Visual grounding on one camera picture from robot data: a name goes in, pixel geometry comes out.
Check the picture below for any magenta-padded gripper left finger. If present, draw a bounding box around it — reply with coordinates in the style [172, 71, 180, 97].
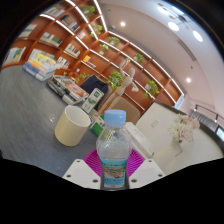
[62, 148, 103, 190]

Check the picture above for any tall green and white carton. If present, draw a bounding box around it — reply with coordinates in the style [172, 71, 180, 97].
[81, 87, 105, 114]

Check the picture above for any dark navy chair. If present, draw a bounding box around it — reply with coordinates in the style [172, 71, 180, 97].
[79, 74, 109, 98]

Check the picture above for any stack of dark books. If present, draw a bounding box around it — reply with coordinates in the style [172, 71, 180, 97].
[46, 74, 90, 106]

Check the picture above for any clear blue-capped water bottle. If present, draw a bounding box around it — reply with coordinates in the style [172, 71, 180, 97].
[95, 109, 133, 191]

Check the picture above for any pink and white flower bouquet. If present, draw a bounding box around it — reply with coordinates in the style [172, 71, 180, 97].
[168, 113, 201, 144]

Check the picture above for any multi-globe ceiling lamp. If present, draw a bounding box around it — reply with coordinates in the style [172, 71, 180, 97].
[156, 2, 204, 43]

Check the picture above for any orange wooden shelf unit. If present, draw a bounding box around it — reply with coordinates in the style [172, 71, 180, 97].
[0, 0, 186, 111]

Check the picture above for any cream ceramic mug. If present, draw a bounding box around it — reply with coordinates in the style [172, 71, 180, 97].
[54, 104, 93, 147]

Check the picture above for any black track light rail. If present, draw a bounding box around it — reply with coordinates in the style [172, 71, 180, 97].
[194, 103, 224, 123]

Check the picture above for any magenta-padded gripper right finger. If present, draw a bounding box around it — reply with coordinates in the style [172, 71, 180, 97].
[126, 148, 166, 190]

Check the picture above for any beige upholstered chair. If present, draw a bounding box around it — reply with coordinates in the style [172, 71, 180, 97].
[109, 99, 142, 125]

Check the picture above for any wooden artist mannequin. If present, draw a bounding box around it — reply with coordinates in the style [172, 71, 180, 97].
[98, 59, 139, 116]

